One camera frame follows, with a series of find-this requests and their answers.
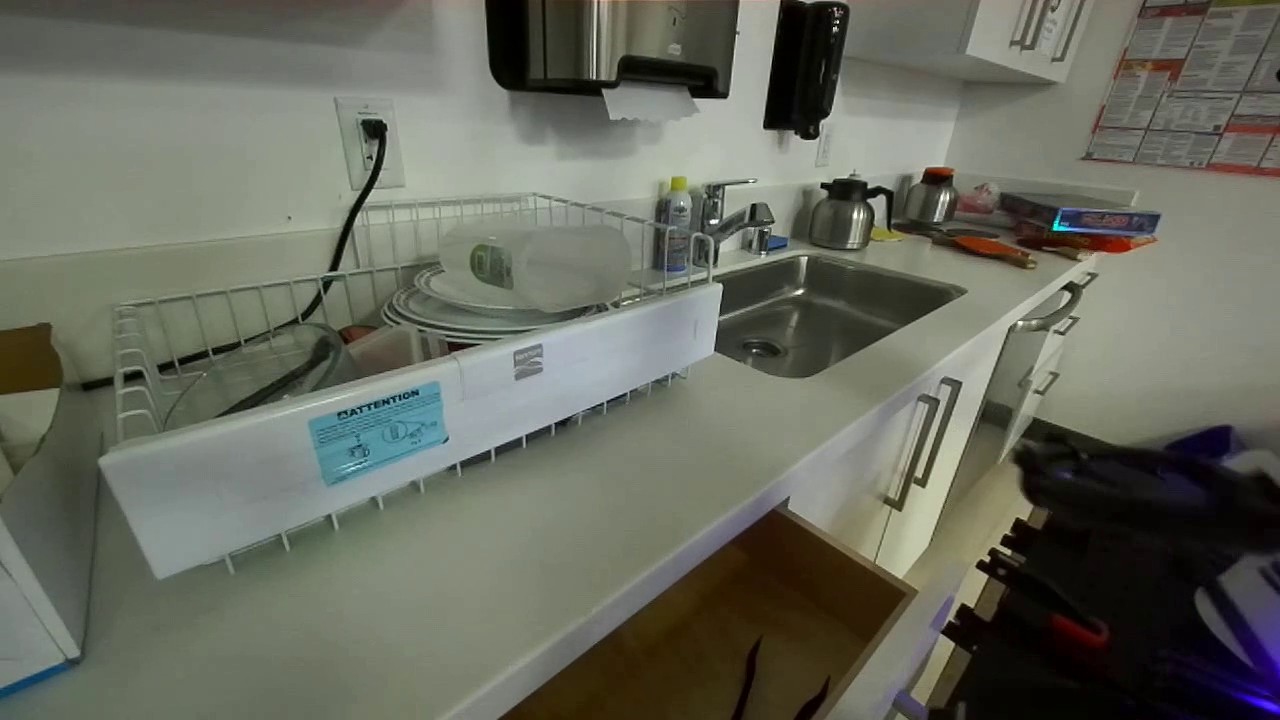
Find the white wire dish rack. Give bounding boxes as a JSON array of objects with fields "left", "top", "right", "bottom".
[{"left": 100, "top": 193, "right": 723, "bottom": 581}]

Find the black cable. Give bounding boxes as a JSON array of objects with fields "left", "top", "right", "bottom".
[{"left": 80, "top": 118, "right": 389, "bottom": 416}]

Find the wall poster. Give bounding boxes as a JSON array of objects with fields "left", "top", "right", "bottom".
[{"left": 1083, "top": 0, "right": 1280, "bottom": 177}]

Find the black soap dispenser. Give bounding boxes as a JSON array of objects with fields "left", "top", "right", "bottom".
[{"left": 763, "top": 0, "right": 851, "bottom": 141}]

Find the red flat box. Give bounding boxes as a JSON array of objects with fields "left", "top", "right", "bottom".
[{"left": 1015, "top": 222, "right": 1158, "bottom": 253}]

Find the clear glass bowl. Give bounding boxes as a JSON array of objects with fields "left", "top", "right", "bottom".
[{"left": 163, "top": 322, "right": 351, "bottom": 433}]

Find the cardboard box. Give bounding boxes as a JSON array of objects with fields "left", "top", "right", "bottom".
[{"left": 0, "top": 322, "right": 63, "bottom": 396}]

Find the blurred black clamp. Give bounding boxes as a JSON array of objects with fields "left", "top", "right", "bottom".
[{"left": 1013, "top": 438, "right": 1280, "bottom": 549}]

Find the white cabinet door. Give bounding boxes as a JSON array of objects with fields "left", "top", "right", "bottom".
[
  {"left": 790, "top": 375, "right": 946, "bottom": 561},
  {"left": 875, "top": 330, "right": 1006, "bottom": 579}
]

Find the chrome tap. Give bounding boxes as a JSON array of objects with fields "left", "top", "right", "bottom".
[{"left": 695, "top": 179, "right": 776, "bottom": 269}]

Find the white box with blue edge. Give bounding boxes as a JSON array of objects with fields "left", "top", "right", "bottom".
[{"left": 0, "top": 385, "right": 101, "bottom": 696}]

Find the steel carafe with orange lid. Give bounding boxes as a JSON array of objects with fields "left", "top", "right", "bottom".
[{"left": 903, "top": 166, "right": 961, "bottom": 225}]

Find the steel carafe with black lid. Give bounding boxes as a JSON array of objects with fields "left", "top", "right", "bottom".
[{"left": 808, "top": 172, "right": 896, "bottom": 251}]

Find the dishwasher door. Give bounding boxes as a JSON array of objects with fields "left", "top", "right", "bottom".
[{"left": 940, "top": 285, "right": 1086, "bottom": 521}]

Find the black clamp with red trigger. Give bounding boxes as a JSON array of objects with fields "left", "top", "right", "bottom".
[{"left": 975, "top": 548, "right": 1111, "bottom": 651}]

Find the spray bottle with yellow cap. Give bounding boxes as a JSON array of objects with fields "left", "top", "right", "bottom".
[{"left": 655, "top": 176, "right": 693, "bottom": 274}]

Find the steel paper towel dispenser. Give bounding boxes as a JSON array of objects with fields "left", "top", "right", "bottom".
[{"left": 485, "top": 0, "right": 741, "bottom": 123}]

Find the orange table tennis paddle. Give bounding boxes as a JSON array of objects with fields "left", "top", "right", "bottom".
[{"left": 930, "top": 232, "right": 1039, "bottom": 270}]

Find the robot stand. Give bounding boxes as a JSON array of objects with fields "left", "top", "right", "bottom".
[{"left": 930, "top": 515, "right": 1280, "bottom": 720}]

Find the clear plastic jug, green label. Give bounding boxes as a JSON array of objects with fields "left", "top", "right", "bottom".
[{"left": 438, "top": 220, "right": 633, "bottom": 313}]

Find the stack of white plates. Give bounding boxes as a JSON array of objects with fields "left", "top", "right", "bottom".
[{"left": 382, "top": 262, "right": 611, "bottom": 347}]

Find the white upper cabinet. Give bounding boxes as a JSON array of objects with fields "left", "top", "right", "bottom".
[{"left": 845, "top": 0, "right": 1096, "bottom": 84}]

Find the dishwasher door handle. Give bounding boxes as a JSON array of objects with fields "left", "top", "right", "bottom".
[{"left": 1012, "top": 281, "right": 1086, "bottom": 333}]

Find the blue board game box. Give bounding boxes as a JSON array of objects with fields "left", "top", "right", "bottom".
[{"left": 1000, "top": 192, "right": 1163, "bottom": 237}]

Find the clear plastic food container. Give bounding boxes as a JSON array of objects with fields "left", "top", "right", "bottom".
[{"left": 345, "top": 325, "right": 451, "bottom": 377}]

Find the steel sink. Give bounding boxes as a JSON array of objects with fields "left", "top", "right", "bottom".
[{"left": 715, "top": 253, "right": 968, "bottom": 379}]

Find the white wall socket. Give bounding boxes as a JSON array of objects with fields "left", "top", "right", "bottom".
[{"left": 335, "top": 97, "right": 406, "bottom": 191}]

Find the open wooden drawer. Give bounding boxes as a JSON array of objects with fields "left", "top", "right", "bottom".
[{"left": 500, "top": 505, "right": 971, "bottom": 720}]

